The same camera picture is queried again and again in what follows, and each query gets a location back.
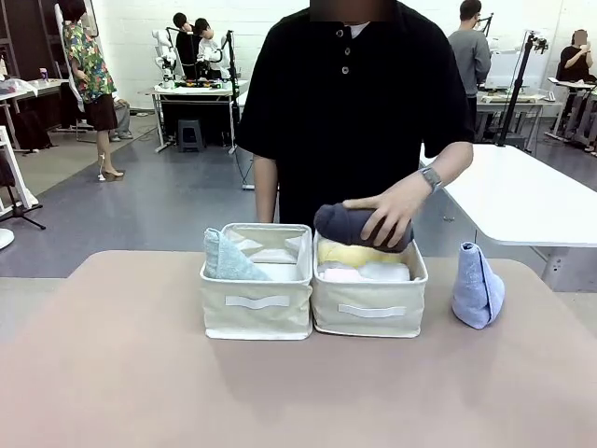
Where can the person's left hand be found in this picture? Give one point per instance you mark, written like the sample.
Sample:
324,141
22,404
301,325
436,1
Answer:
396,210

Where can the dark grey towel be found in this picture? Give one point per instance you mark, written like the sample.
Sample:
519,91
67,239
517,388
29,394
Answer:
340,224

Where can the yellow towel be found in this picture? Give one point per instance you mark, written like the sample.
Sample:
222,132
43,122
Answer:
354,254

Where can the white towel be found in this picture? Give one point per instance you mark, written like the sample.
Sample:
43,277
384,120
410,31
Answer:
387,272

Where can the light teal cone towel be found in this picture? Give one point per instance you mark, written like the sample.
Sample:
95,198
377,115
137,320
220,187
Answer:
228,263

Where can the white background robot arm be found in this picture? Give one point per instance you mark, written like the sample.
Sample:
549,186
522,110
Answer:
221,53
165,56

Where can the person's left forearm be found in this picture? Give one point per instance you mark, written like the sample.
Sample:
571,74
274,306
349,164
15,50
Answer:
452,161

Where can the person's right forearm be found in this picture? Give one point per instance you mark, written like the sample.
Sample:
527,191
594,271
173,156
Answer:
266,191

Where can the silver wristwatch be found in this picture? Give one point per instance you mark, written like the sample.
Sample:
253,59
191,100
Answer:
431,178

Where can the cream fabric basket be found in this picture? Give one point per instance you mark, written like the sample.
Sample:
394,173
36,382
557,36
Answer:
368,308
256,303

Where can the person in black polo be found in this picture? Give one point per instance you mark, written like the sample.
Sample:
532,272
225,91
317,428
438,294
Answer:
345,116

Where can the lavender cone towel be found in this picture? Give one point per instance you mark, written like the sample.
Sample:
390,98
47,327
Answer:
476,294

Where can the white table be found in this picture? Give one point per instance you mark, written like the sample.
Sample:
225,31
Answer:
522,196

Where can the person in grey sweater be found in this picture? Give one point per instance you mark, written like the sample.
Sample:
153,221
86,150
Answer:
471,60

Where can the grey background desk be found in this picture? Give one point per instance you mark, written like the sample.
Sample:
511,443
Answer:
527,102

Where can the grey plastic stool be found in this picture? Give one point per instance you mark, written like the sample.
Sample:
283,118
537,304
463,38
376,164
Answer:
191,135

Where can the white background desk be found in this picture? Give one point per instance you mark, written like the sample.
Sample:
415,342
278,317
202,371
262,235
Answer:
196,91

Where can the seated person in black shirt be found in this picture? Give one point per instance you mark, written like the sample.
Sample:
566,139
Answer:
576,60

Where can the person in white top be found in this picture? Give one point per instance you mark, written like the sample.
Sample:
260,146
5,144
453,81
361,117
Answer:
207,44

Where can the person in black top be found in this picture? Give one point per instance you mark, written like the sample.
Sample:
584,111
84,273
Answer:
184,46

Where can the seated person in grey trousers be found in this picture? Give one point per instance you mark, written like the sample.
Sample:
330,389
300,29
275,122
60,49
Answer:
122,119

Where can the person in floral shirt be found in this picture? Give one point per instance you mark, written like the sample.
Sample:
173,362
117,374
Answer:
91,65

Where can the black floor stand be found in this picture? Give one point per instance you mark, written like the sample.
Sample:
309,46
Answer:
21,212

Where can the black camera tripod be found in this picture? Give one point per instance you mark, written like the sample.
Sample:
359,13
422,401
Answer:
515,88

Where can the white metal frame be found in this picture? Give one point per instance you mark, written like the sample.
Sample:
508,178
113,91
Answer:
16,163

